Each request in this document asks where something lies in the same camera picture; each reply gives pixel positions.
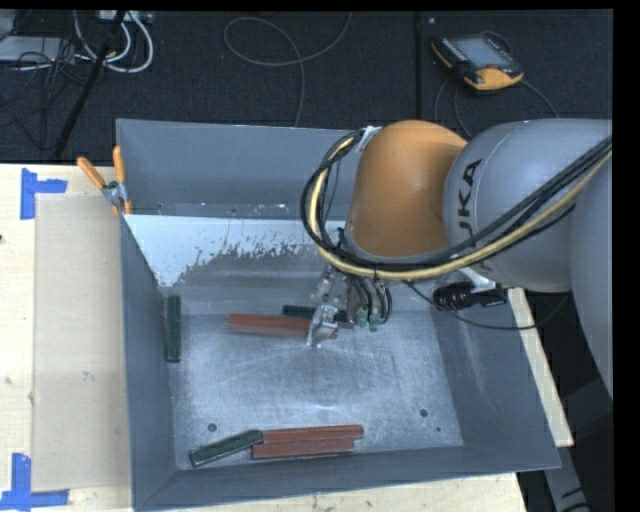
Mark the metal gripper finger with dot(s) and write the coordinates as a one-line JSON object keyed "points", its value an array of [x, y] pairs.
{"points": [[315, 330], [331, 327]]}

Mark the pale flat board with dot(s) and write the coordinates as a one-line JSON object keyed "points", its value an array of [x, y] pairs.
{"points": [[75, 340]]}

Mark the dark green flat block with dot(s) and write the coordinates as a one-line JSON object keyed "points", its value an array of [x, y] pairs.
{"points": [[225, 447], [297, 310], [173, 327]]}

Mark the black cylinder on white bracket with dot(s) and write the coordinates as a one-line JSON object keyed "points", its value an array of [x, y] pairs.
{"points": [[457, 296]]}

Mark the grey metal bin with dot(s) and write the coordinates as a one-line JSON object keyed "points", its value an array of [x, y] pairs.
{"points": [[300, 385]]}

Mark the red-brown flat block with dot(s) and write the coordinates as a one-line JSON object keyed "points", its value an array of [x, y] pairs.
{"points": [[265, 324], [312, 433], [302, 448]]}

